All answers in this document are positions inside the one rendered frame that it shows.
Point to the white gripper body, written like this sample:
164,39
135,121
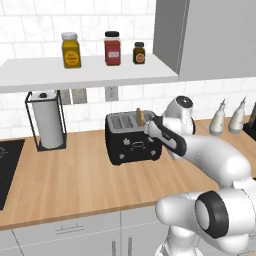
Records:
152,128

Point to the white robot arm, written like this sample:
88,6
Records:
213,160

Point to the brown bread slice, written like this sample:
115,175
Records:
140,116

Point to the black toaster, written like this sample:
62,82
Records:
133,146

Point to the white squeeze bottle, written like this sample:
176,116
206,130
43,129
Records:
217,121
237,120

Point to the small brown spice jar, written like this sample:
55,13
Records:
139,55

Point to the red spice jar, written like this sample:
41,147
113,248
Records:
112,50

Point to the narrow grey drawer front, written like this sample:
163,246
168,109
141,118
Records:
138,218

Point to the black countertop appliance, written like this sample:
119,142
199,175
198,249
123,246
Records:
252,125

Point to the white paper towel roll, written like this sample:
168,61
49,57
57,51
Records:
48,123

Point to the yellow spice jar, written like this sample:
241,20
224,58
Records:
71,53

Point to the wide grey drawer front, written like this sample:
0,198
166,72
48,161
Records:
96,226

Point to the grey cupboard door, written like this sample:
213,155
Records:
73,248
146,241

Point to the black hob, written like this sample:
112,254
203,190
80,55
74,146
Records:
8,170

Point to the grey corner drawer front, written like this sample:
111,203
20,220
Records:
6,240

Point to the white wall outlet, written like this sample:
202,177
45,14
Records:
112,93

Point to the grey wall switch plate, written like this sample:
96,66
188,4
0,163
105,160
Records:
79,96

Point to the white wall shelf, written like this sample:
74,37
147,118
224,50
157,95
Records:
83,71

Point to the grey wall outlet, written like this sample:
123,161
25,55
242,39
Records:
65,97

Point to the grey wall cabinet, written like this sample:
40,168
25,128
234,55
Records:
216,36

